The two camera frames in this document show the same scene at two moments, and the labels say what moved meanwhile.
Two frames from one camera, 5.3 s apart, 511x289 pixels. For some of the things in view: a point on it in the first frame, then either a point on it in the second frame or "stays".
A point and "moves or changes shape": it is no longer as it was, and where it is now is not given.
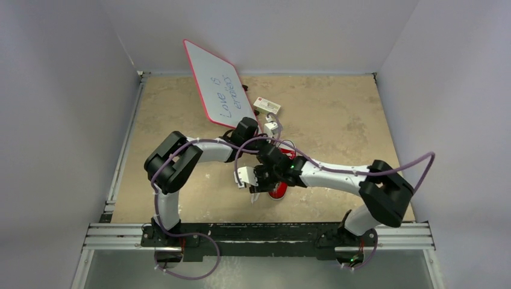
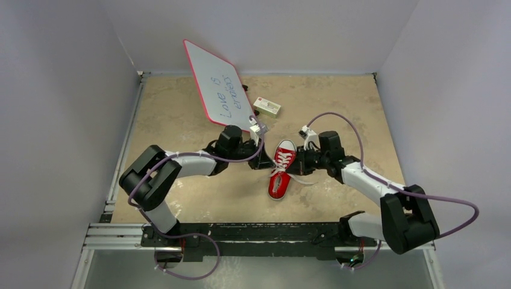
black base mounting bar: x=257 y=241 stays
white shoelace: x=256 y=197 moves or changes shape
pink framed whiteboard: x=224 y=96 stays
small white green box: x=266 y=106 stays
